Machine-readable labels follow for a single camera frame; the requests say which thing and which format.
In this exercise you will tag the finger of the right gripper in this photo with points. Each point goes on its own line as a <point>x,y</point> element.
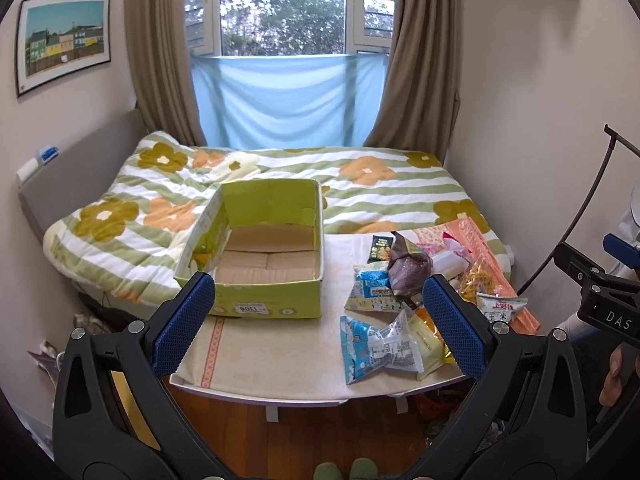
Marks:
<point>577,266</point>
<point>622,251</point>

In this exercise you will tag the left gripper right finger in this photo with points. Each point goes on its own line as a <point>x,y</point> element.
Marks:
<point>524,417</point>

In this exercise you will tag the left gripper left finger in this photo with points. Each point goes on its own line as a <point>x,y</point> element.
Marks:
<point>113,416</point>

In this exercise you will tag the brown snack bag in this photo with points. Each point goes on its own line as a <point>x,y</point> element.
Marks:
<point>408,268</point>

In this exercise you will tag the white green chip bag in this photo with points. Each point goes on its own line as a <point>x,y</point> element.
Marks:
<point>500,309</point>

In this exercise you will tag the person's right hand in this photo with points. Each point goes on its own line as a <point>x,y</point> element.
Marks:
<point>613,385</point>

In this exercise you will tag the yellow snack bag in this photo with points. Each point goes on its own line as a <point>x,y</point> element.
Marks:
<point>433,350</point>

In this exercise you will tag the pink floral flowers cloth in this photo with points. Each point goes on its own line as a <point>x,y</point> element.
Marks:
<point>467,233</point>

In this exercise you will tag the white foam block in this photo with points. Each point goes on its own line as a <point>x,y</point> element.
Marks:
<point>450,264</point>

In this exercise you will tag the pink marshmallow bag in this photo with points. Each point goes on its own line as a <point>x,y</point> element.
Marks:
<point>447,243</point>

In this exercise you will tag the blue clear snack bag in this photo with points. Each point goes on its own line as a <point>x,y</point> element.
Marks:
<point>366,349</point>

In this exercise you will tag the floral striped quilt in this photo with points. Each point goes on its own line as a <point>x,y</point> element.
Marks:
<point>128,242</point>

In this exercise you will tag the blue white snack bag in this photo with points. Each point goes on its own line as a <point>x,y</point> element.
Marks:
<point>378,289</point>

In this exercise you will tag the small dark green snack packet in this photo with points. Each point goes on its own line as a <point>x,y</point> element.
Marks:
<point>380,248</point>

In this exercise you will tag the green cardboard box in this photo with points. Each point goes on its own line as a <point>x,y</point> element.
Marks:
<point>262,243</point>

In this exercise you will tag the grey headboard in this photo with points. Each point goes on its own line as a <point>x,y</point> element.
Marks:
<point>80,173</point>

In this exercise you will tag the white blue bottle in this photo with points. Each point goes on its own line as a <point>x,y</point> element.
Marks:
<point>33,165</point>

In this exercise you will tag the light blue window cloth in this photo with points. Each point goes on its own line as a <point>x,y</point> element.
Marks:
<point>291,101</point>

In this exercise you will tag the framed houses picture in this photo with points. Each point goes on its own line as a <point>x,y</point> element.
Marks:
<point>57,38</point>

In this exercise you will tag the left brown curtain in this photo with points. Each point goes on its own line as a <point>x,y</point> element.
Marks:
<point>160,67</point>

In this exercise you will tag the white framed window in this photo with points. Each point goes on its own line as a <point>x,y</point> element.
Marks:
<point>288,27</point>

